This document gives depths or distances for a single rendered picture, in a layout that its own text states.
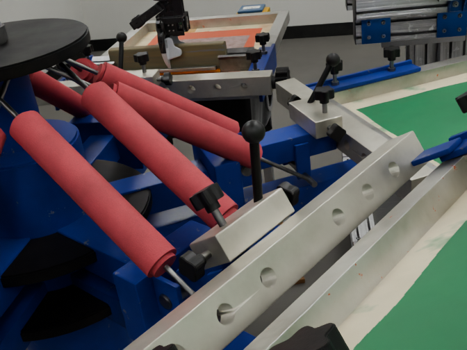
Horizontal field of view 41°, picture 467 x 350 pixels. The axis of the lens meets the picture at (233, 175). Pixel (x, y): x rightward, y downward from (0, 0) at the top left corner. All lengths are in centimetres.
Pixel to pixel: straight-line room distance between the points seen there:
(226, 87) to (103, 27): 452
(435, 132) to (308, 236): 75
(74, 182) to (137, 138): 13
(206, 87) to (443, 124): 58
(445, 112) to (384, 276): 88
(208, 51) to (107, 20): 422
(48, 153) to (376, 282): 46
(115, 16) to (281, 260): 538
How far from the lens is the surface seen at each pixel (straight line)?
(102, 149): 134
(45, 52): 95
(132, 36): 233
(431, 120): 147
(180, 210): 123
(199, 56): 184
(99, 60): 199
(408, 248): 72
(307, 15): 558
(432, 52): 233
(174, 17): 181
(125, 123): 92
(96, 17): 605
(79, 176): 84
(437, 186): 79
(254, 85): 157
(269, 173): 284
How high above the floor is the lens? 155
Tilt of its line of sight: 28 degrees down
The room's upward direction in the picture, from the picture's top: 8 degrees counter-clockwise
